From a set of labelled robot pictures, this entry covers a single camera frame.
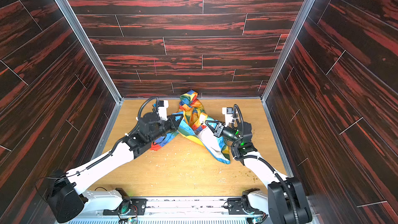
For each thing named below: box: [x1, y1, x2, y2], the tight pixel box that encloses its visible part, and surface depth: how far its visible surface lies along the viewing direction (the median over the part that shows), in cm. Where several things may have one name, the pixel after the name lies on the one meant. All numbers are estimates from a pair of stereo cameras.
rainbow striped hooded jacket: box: [149, 89, 231, 164], surface depth 83 cm
